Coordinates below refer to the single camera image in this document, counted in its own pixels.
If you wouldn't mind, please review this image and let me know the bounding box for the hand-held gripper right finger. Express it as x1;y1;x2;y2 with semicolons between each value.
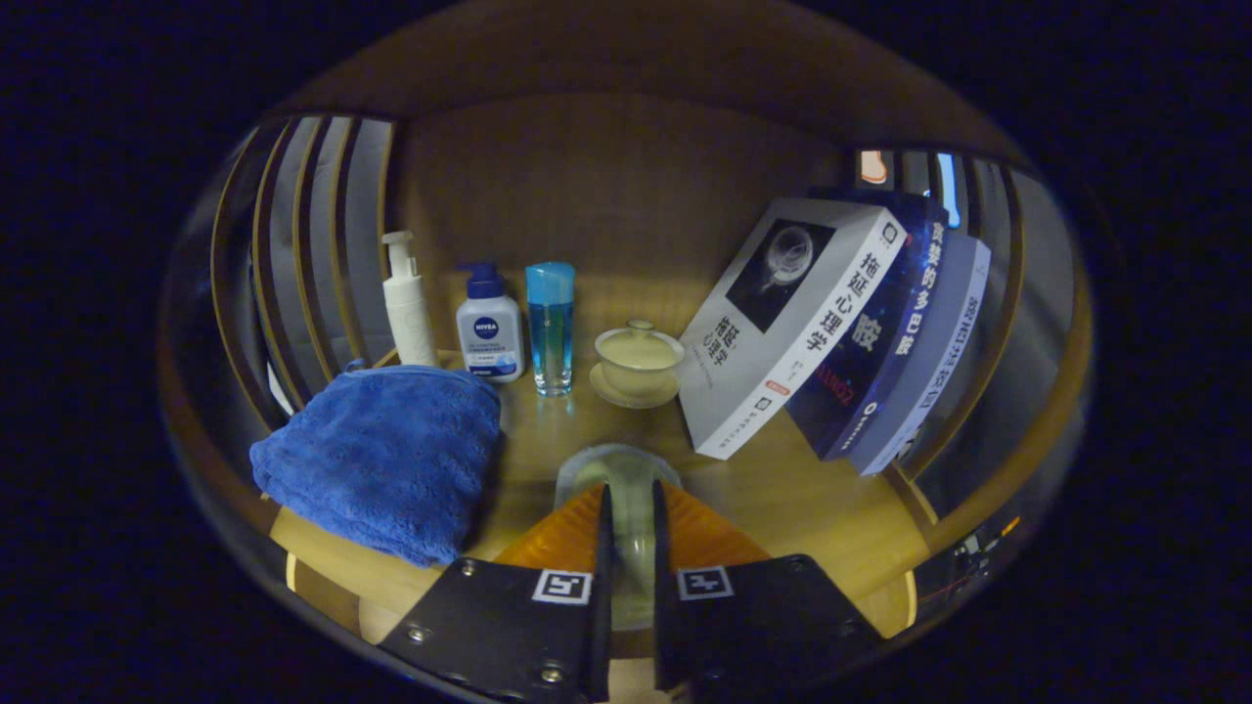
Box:
650;479;886;700

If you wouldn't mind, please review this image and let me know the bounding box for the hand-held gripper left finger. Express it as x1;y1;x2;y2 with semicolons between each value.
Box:
377;482;615;704

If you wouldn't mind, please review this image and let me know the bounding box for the pale green sponge scrubber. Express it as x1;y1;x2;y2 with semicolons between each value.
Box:
554;443;683;632

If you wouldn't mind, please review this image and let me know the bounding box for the wooden countertop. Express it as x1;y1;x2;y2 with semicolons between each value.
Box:
269;274;930;646

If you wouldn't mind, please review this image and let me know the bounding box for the wooden cabinet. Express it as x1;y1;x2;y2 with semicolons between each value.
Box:
156;0;1096;685

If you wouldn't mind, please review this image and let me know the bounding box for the blue folded towel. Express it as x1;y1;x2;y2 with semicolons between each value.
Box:
248;364;504;570

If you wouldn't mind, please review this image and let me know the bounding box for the black device with orange tip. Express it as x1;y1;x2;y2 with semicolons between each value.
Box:
941;516;1023;590

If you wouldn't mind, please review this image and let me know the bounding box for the white book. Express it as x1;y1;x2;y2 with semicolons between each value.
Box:
677;198;909;462

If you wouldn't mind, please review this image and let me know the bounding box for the cream lidded tea cup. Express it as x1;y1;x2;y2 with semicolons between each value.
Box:
589;319;687;410

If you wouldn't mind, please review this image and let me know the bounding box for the dark blue book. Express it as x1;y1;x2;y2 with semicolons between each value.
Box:
785;189;950;462

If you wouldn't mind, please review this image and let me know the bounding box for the clear blue bottle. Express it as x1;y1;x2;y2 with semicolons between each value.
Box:
524;261;576;398

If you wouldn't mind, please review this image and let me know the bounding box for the white bottle with blue cap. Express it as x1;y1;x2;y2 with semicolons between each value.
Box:
455;260;526;383

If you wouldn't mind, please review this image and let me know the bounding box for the white pump bottle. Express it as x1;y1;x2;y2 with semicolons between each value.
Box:
380;230;439;369

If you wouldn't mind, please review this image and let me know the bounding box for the light purple book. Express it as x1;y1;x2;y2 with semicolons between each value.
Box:
843;231;992;477

